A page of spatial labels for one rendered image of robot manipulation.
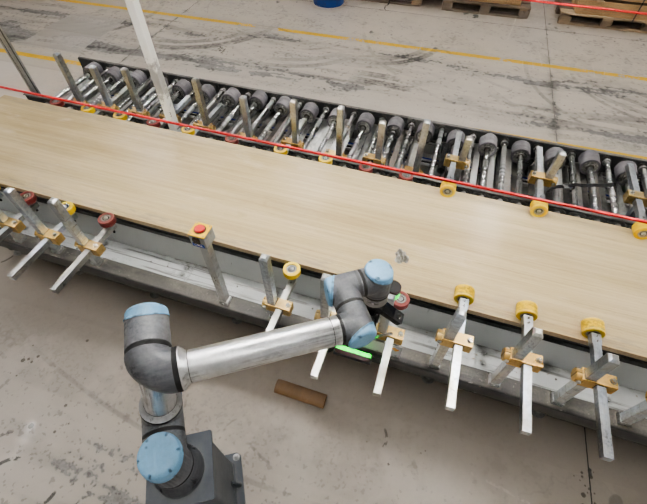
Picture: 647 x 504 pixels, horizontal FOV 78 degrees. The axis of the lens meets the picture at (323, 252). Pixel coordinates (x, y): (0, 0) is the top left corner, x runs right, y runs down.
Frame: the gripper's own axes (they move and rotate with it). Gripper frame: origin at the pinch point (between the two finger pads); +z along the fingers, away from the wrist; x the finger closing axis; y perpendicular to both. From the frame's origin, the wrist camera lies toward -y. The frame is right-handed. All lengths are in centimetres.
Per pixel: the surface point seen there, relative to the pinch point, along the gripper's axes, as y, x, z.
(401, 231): 0, -61, 11
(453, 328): -27.5, -6.1, -4.5
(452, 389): -31.8, 12.5, 4.8
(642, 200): -111, -114, 5
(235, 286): 76, -21, 39
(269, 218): 65, -48, 11
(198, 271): 99, -24, 39
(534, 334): -52, -6, -14
